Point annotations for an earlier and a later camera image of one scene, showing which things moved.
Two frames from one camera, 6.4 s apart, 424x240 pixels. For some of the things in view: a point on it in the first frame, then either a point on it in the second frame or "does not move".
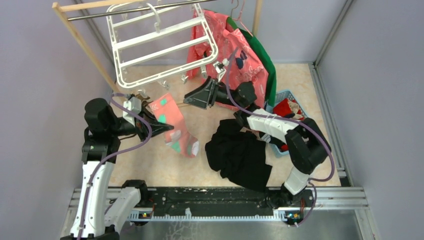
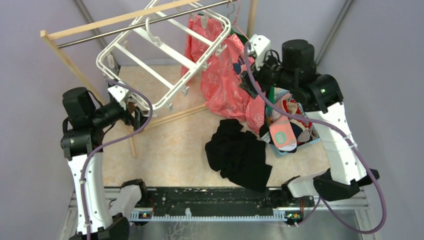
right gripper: [204, 95] -> [247, 84]
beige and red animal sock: [288, 108] does not move
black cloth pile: [238, 155] does not move
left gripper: [156, 127] -> [140, 119]
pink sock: [179, 138] -> [281, 126]
